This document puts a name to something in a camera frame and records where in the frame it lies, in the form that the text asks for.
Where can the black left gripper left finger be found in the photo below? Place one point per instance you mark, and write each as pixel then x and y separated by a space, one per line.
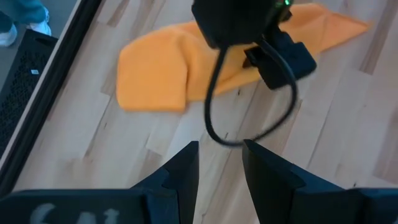
pixel 93 208

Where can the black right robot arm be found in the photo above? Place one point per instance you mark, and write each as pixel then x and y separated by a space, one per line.
pixel 233 18

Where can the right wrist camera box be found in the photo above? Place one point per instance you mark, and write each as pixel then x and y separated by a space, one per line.
pixel 286 65

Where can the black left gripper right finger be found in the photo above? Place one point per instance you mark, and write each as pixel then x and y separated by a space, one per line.
pixel 311 205

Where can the orange microfiber towel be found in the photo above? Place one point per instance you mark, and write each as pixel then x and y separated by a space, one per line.
pixel 149 71

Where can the black mesh computer tower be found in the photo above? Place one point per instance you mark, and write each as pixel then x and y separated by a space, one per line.
pixel 18 87

